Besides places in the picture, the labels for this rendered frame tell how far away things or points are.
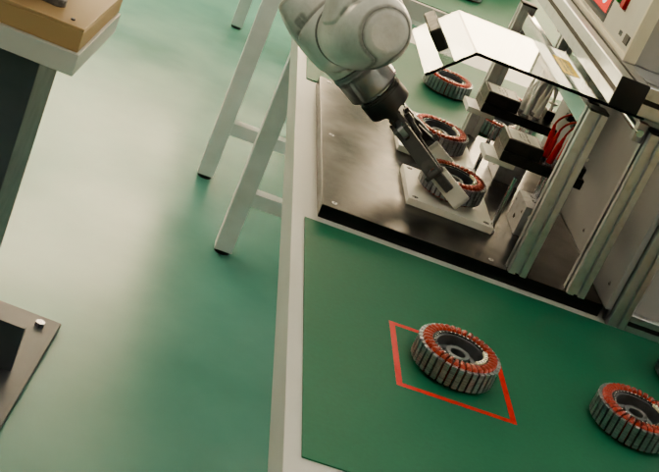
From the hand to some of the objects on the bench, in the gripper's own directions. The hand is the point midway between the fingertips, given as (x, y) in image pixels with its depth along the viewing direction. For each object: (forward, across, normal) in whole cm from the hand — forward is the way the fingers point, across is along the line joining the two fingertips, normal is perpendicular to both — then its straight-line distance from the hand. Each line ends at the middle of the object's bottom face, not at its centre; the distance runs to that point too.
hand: (451, 181), depth 204 cm
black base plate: (+4, +12, +4) cm, 14 cm away
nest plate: (+2, 0, +3) cm, 4 cm away
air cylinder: (+15, 0, -4) cm, 15 cm away
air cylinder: (+15, +24, -4) cm, 29 cm away
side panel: (+38, -20, -15) cm, 46 cm away
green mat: (+23, -52, -7) cm, 58 cm away
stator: (+1, 0, +2) cm, 2 cm away
